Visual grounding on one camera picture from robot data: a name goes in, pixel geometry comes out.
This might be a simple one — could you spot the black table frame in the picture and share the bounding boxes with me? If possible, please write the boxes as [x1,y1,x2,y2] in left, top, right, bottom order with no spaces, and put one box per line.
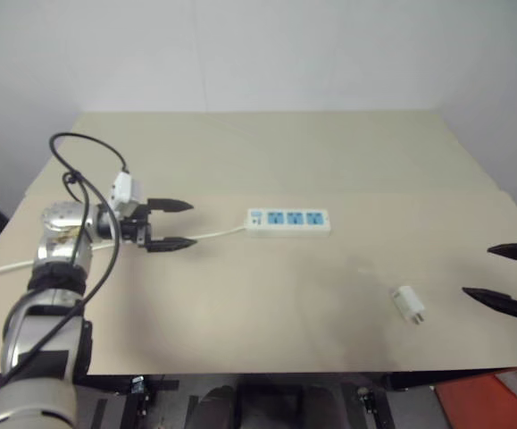
[72,366,517,429]

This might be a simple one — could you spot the white power strip blue sockets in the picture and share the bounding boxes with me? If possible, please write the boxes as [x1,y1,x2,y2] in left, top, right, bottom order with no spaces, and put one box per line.
[244,206,332,240]

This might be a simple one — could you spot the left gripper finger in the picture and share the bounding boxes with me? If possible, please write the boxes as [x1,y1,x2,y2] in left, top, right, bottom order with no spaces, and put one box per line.
[146,197,195,214]
[143,237,198,256]

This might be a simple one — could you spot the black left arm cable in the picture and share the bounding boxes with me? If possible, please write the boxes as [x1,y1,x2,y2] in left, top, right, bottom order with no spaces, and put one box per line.
[2,131,132,386]

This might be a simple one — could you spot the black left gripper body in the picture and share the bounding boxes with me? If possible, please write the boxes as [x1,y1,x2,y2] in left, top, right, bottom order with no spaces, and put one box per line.
[119,203,154,250]

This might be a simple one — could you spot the white plug adapter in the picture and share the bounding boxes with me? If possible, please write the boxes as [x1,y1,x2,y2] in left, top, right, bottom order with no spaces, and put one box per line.
[389,285,427,327]

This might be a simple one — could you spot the orange red object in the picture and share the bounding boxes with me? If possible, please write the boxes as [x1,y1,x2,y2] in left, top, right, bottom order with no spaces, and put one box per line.
[433,365,517,429]

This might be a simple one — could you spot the dark rounded shape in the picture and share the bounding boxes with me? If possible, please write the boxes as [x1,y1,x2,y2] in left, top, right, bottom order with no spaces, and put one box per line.
[194,385,238,429]

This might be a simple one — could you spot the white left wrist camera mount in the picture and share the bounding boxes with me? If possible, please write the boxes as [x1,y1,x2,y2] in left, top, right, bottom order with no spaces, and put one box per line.
[107,171,146,218]

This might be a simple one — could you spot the white power strip cable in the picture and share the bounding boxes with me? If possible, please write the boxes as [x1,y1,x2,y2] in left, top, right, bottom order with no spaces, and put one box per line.
[0,225,247,283]

